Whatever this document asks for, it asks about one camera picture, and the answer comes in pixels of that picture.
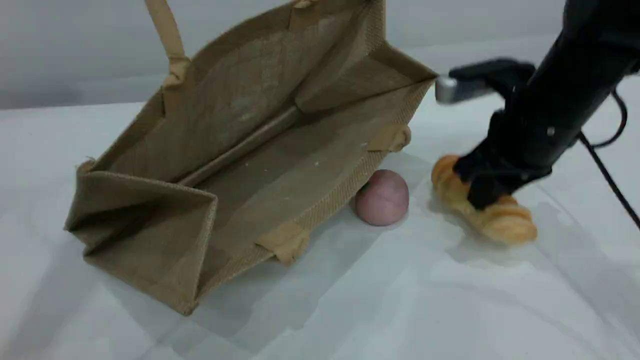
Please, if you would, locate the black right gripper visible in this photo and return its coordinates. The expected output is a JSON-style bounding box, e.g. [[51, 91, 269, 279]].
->
[[453, 109, 553, 211]]

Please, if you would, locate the long ridged toy bread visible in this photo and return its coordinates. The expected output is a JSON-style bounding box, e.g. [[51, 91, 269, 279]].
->
[[431, 154, 539, 246]]

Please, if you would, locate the pink toy peach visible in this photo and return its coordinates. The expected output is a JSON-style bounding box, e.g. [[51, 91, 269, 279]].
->
[[354, 169, 411, 227]]

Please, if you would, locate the brown jute tote bag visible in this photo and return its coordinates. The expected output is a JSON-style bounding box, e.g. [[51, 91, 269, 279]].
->
[[64, 0, 440, 317]]

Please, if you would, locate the black cable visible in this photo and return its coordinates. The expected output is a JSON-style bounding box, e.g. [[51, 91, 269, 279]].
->
[[577, 89, 640, 231]]

